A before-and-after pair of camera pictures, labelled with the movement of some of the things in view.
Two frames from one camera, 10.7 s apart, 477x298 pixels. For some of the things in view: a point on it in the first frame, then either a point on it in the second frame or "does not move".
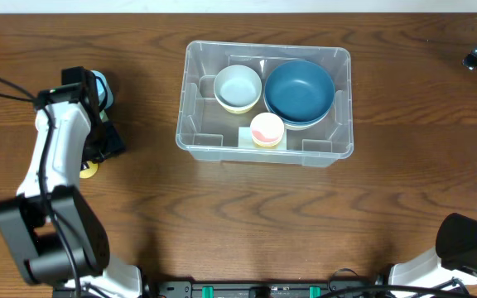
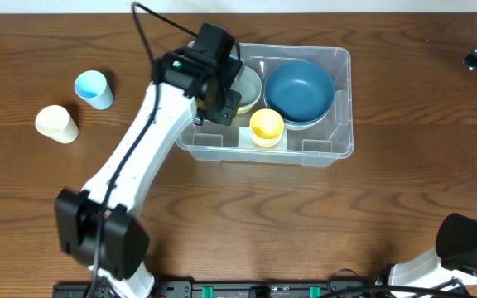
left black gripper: [116, 144] to [228, 117]
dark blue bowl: [299, 91] does not move
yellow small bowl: [239, 111] does not move
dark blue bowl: [300, 107] does not move
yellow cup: [90, 171] to [267, 127]
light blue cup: [105, 95] does not move
